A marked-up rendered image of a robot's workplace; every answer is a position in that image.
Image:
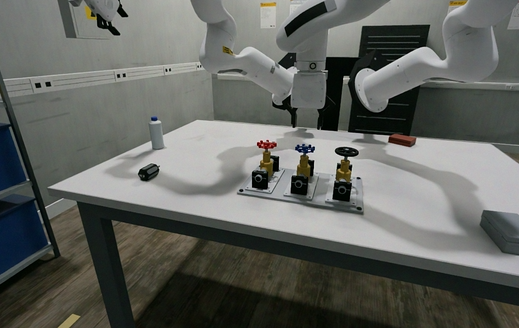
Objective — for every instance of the white bottle with blue cap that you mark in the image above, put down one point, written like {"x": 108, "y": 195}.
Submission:
{"x": 156, "y": 133}

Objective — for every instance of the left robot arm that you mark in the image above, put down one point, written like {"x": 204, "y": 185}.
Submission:
{"x": 467, "y": 31}

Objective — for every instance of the reddish-brown rectangular block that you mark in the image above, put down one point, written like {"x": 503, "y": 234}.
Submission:
{"x": 402, "y": 140}

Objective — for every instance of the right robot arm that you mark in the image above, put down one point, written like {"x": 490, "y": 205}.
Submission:
{"x": 216, "y": 54}

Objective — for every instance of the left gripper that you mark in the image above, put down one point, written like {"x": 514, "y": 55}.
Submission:
{"x": 308, "y": 91}

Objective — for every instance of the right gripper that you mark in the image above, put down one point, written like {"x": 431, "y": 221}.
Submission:
{"x": 105, "y": 11}

